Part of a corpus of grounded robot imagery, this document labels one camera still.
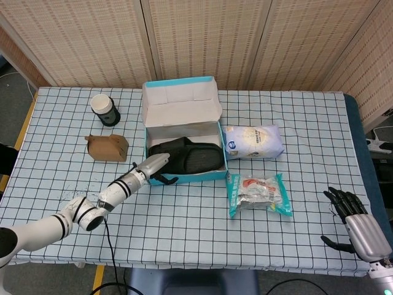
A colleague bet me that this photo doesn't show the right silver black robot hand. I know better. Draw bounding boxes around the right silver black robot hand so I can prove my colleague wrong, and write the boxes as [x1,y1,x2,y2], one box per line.
[321,186,393,264]

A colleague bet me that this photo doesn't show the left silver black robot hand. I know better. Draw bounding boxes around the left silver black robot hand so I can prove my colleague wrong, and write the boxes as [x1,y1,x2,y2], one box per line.
[138,152,179,186]

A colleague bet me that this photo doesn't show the black slipper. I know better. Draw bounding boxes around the black slipper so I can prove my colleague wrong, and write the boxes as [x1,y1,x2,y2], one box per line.
[165,143,225,175]
[148,137,197,160]

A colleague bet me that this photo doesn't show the teal cardboard shoe box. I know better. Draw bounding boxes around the teal cardboard shoe box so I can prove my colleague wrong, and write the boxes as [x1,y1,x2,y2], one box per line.
[141,76,230,187]

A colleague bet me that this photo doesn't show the brown kraft paper box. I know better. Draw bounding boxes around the brown kraft paper box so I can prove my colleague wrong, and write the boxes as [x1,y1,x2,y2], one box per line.
[85,134,129,163]

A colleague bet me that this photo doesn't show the blue checked tablecloth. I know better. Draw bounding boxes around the blue checked tablecloth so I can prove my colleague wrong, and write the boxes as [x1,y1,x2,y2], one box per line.
[0,87,381,276]

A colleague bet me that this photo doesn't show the black cup white lid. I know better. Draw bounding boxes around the black cup white lid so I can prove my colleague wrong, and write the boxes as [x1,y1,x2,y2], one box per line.
[93,98,121,127]

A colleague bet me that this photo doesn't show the white plastic floor item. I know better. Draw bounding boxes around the white plastic floor item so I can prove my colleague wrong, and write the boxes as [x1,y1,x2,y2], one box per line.
[365,125,393,153]

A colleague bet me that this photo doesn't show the blue padded table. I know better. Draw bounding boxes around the blue padded table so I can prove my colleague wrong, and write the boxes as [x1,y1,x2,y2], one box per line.
[343,93,393,262]

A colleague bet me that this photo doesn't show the blue white tissue pack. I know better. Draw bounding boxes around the blue white tissue pack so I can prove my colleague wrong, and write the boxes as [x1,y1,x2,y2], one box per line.
[222,124,286,160]

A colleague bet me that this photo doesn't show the teal clear snack bag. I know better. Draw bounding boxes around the teal clear snack bag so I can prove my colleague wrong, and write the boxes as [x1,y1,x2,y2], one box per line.
[225,171,293,219]

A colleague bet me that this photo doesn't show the dark blue seat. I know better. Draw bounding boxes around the dark blue seat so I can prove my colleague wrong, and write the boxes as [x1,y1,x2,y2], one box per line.
[127,268,260,295]

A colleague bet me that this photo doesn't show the bamboo folding screen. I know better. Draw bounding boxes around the bamboo folding screen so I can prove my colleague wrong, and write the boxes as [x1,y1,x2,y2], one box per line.
[0,0,393,133]

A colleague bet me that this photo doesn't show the black floor object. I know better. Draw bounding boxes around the black floor object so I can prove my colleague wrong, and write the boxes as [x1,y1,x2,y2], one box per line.
[0,135,20,185]

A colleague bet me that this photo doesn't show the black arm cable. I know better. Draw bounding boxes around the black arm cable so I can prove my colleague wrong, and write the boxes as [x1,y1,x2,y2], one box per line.
[91,211,139,295]

